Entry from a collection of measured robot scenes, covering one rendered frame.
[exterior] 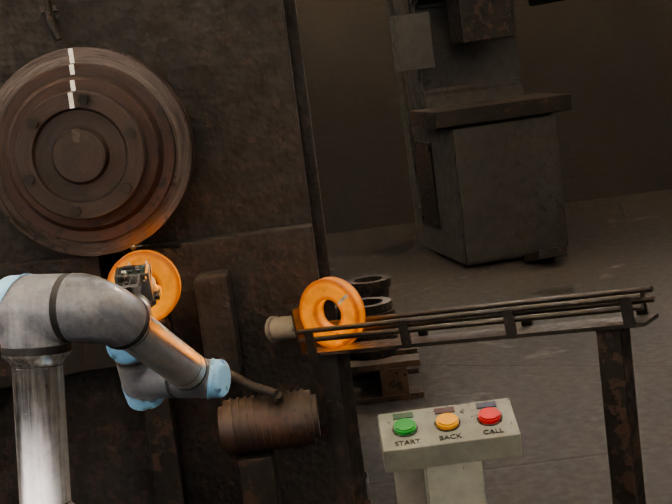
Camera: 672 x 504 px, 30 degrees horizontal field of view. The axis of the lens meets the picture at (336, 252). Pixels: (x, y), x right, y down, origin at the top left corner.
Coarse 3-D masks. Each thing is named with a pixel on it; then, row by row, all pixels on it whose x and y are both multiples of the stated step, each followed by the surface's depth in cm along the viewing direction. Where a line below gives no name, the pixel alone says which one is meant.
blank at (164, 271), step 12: (132, 252) 268; (144, 252) 267; (156, 252) 269; (120, 264) 267; (132, 264) 267; (156, 264) 267; (168, 264) 267; (108, 276) 267; (156, 276) 267; (168, 276) 267; (168, 288) 268; (180, 288) 269; (156, 300) 268; (168, 300) 268; (156, 312) 268; (168, 312) 268
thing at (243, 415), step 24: (240, 408) 278; (264, 408) 277; (288, 408) 276; (312, 408) 278; (240, 432) 275; (264, 432) 276; (288, 432) 276; (312, 432) 277; (240, 456) 281; (264, 456) 279; (240, 480) 279; (264, 480) 279
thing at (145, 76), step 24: (72, 48) 278; (96, 48) 278; (24, 72) 279; (144, 72) 279; (0, 96) 279; (168, 96) 280; (0, 192) 283; (168, 192) 284; (168, 216) 285; (48, 240) 285; (120, 240) 285
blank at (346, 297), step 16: (320, 288) 274; (336, 288) 272; (352, 288) 272; (304, 304) 278; (320, 304) 277; (336, 304) 273; (352, 304) 270; (304, 320) 278; (320, 320) 277; (352, 320) 271
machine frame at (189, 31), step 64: (0, 0) 291; (64, 0) 292; (128, 0) 292; (192, 0) 292; (256, 0) 293; (0, 64) 293; (192, 64) 294; (256, 64) 295; (192, 128) 297; (256, 128) 297; (192, 192) 299; (256, 192) 299; (320, 192) 329; (0, 256) 300; (64, 256) 298; (192, 256) 296; (256, 256) 296; (320, 256) 311; (192, 320) 298; (256, 320) 299; (320, 384) 301; (0, 448) 302; (128, 448) 303; (192, 448) 303; (320, 448) 304
